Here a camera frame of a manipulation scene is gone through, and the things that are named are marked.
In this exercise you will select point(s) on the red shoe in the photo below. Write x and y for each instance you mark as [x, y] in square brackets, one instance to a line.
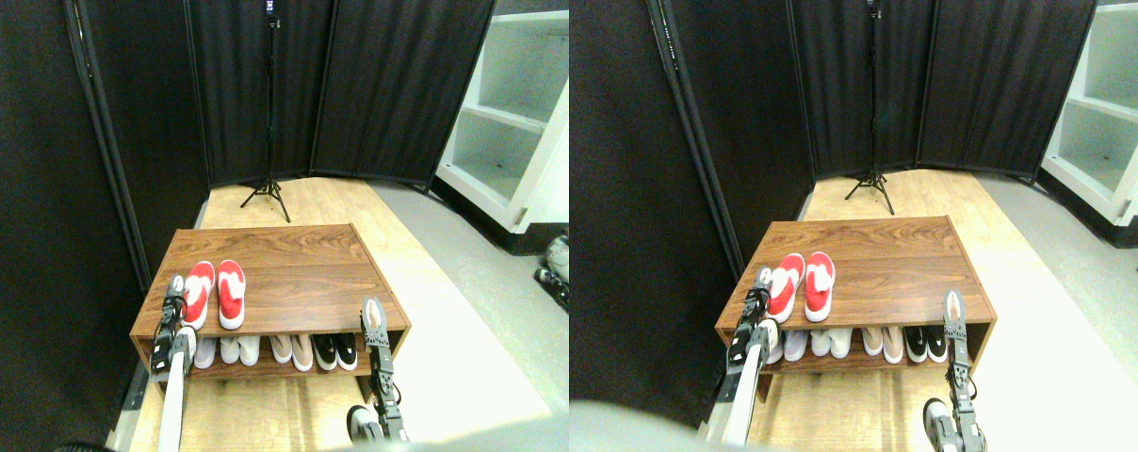
[820, 287]
[200, 292]
[232, 294]
[788, 285]

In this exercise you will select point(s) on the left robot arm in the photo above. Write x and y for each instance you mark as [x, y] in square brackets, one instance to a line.
[173, 405]
[743, 395]

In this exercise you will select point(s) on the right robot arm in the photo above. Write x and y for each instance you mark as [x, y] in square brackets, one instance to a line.
[387, 405]
[963, 410]

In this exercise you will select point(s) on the black shoe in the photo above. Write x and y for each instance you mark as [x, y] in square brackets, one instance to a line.
[345, 353]
[324, 352]
[916, 345]
[934, 348]

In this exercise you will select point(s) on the pale lilac shoe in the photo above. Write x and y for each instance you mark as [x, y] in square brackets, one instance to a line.
[206, 352]
[794, 346]

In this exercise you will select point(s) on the white shoe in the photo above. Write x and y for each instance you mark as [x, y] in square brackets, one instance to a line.
[250, 350]
[820, 343]
[841, 343]
[230, 349]

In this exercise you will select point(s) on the beige shoe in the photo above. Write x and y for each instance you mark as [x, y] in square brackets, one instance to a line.
[280, 348]
[302, 352]
[871, 341]
[893, 345]

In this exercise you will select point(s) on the grey curtain stand foot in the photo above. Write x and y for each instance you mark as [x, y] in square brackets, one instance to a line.
[138, 391]

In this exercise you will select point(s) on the brown shoe rack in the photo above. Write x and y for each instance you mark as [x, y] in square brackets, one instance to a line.
[880, 268]
[296, 273]

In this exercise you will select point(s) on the black curtain stand pole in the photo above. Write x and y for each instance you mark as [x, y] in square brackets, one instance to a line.
[107, 141]
[696, 141]

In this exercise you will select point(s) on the white and black machine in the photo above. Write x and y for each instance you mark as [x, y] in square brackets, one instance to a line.
[558, 259]

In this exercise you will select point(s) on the white shelf unit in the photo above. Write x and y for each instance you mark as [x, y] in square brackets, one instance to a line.
[1097, 151]
[494, 160]

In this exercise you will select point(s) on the black tripod stand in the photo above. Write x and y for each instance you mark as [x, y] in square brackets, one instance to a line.
[874, 94]
[271, 94]

